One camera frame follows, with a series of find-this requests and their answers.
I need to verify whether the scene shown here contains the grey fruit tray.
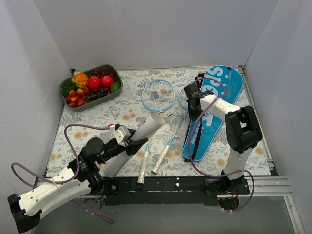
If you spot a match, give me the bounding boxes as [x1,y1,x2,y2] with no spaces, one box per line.
[59,65,123,112]

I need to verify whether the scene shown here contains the blue racket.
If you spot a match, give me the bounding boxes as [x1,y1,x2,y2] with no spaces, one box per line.
[151,81,194,175]
[136,79,176,184]

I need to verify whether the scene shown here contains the white shuttlecock tube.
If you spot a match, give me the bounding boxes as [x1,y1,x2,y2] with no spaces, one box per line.
[103,112,165,178]

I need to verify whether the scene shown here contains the blue racket left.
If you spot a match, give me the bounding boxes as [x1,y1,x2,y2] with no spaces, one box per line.
[136,79,176,184]

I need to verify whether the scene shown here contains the floral tablecloth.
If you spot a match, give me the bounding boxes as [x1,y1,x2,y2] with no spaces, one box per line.
[46,69,271,177]

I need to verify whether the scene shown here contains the red apple right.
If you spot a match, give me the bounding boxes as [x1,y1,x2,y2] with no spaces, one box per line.
[101,75,114,88]

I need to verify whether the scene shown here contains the white plastic shuttlecock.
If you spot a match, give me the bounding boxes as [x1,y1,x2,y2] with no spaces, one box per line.
[168,114,181,128]
[159,112,170,124]

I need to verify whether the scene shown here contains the blue racket bag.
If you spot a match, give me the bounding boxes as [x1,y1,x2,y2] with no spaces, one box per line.
[182,65,244,162]

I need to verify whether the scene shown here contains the small red yellow fruits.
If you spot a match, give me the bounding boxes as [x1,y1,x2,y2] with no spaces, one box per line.
[65,87,90,108]

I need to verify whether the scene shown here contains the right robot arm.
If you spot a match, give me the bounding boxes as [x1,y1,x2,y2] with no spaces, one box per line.
[187,91,263,194]

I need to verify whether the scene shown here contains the purple cable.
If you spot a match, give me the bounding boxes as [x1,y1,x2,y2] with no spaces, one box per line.
[188,77,255,213]
[11,123,115,224]

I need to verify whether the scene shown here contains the blue racket right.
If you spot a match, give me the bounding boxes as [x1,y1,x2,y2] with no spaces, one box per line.
[151,81,194,175]

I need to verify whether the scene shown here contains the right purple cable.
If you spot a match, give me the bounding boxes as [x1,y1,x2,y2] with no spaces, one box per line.
[188,77,255,213]

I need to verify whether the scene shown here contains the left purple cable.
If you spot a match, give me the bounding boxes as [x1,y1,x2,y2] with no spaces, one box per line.
[11,123,115,224]

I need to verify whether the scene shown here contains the dark grape bunch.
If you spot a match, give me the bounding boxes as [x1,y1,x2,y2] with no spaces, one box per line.
[89,69,115,79]

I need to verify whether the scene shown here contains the red apple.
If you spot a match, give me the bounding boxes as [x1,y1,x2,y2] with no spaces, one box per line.
[87,76,101,90]
[101,75,114,88]

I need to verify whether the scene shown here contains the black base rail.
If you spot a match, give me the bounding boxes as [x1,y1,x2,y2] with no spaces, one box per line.
[82,175,249,207]

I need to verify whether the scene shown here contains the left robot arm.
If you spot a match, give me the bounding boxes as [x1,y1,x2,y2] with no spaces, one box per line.
[8,125,151,234]

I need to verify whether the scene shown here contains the orange flower fruit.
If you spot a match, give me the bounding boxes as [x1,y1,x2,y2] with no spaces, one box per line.
[71,73,88,88]

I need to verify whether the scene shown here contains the red apple left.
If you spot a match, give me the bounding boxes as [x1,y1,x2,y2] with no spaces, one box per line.
[87,76,101,90]

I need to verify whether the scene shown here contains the green lime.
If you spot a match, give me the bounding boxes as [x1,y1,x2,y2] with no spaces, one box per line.
[110,82,121,93]

